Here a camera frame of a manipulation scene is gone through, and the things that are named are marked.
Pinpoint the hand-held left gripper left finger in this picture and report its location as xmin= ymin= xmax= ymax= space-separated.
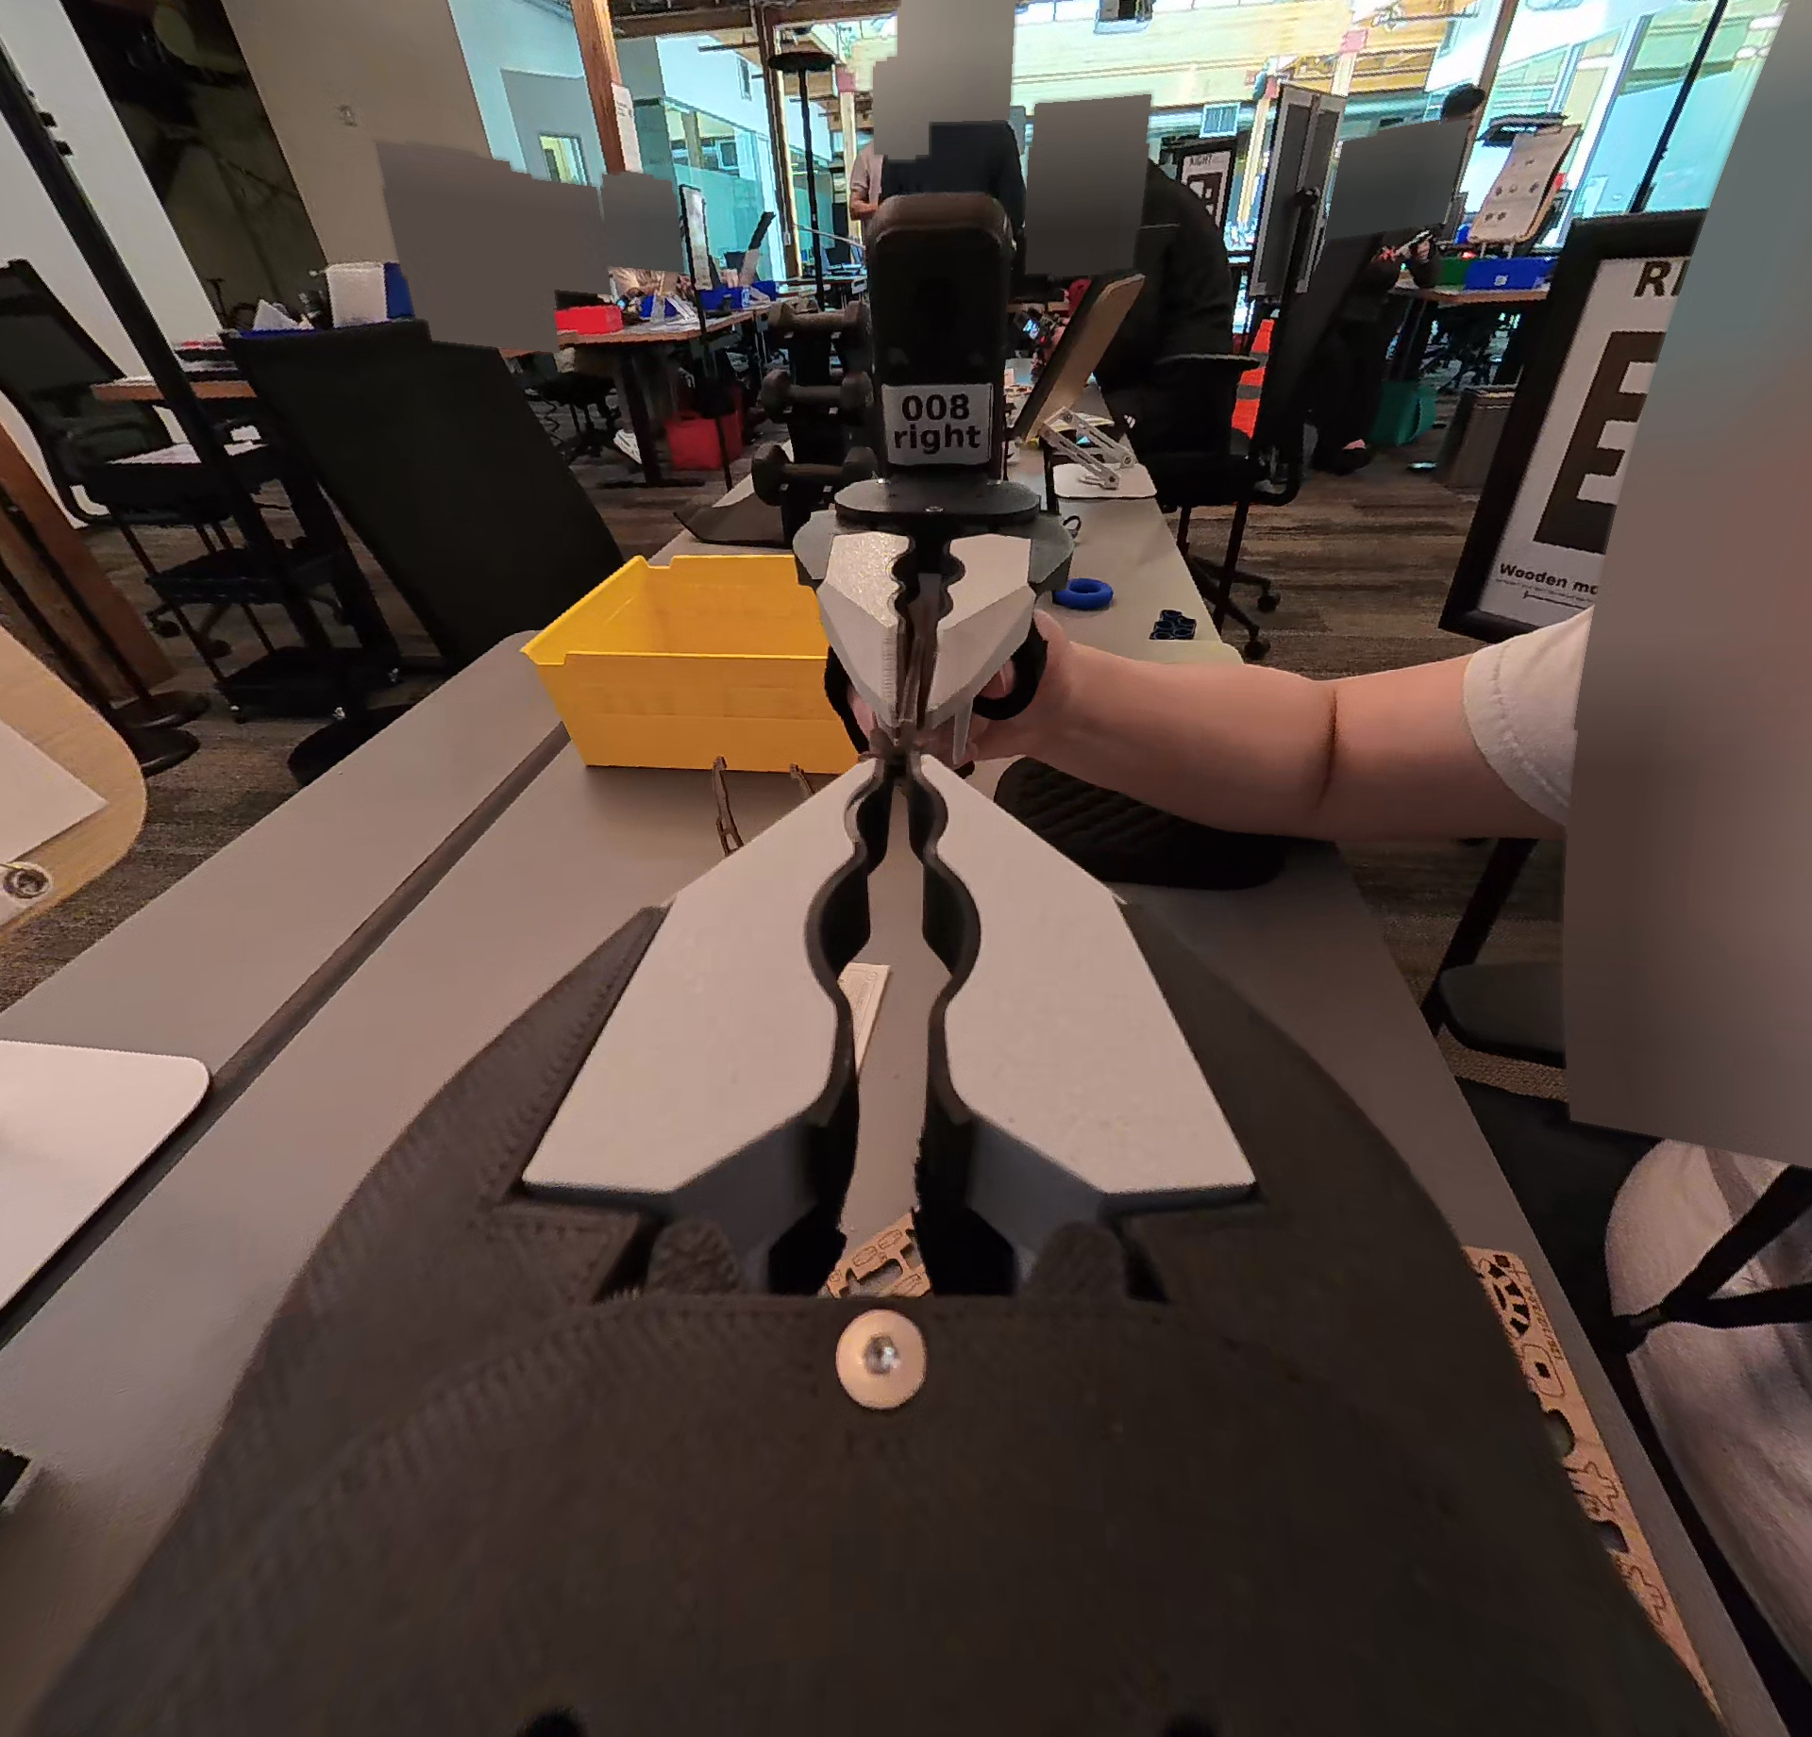
xmin=521 ymin=759 xmax=900 ymax=1297

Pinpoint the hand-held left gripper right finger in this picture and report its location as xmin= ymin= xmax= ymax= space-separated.
xmin=906 ymin=752 xmax=1258 ymax=1297

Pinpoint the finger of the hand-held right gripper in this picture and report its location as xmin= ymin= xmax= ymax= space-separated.
xmin=919 ymin=534 xmax=1039 ymax=777
xmin=821 ymin=534 xmax=915 ymax=744

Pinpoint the person's right forearm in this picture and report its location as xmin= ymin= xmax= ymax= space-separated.
xmin=1112 ymin=640 xmax=1480 ymax=843

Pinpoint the assembled wooden sub-model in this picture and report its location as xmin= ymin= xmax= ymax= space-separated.
xmin=708 ymin=759 xmax=821 ymax=856

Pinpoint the wooden cutout parts sheet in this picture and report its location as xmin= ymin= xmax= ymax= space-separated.
xmin=1464 ymin=1247 xmax=1721 ymax=1714

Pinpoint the person's right hand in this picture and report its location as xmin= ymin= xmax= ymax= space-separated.
xmin=972 ymin=612 xmax=1122 ymax=781

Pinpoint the black knobbed stand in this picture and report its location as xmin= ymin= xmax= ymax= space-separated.
xmin=669 ymin=299 xmax=883 ymax=549

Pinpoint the white folding stand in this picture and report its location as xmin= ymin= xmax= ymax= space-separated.
xmin=0 ymin=1037 xmax=212 ymax=1307
xmin=1017 ymin=411 xmax=1156 ymax=497

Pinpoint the yellow plastic bin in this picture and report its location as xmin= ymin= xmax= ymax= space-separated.
xmin=521 ymin=552 xmax=858 ymax=772

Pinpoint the black oval mesh pad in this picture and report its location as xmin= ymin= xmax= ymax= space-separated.
xmin=995 ymin=759 xmax=1292 ymax=894

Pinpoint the black office chair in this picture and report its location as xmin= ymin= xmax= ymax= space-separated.
xmin=1131 ymin=245 xmax=1381 ymax=662

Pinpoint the flat slotted wooden part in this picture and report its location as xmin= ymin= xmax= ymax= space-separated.
xmin=824 ymin=1206 xmax=936 ymax=1297

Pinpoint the wooden office desk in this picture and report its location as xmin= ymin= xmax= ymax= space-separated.
xmin=558 ymin=299 xmax=794 ymax=484

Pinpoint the black partition panel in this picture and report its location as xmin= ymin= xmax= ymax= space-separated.
xmin=225 ymin=320 xmax=622 ymax=669

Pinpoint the grey storage box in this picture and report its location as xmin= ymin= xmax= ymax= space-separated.
xmin=1445 ymin=384 xmax=1520 ymax=493

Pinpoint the person in white shirt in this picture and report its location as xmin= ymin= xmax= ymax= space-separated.
xmin=1462 ymin=605 xmax=1812 ymax=1654

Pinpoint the black framed marker sign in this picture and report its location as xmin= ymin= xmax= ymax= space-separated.
xmin=1439 ymin=208 xmax=1705 ymax=640

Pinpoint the black strap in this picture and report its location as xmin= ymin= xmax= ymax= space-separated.
xmin=1614 ymin=1170 xmax=1812 ymax=1348

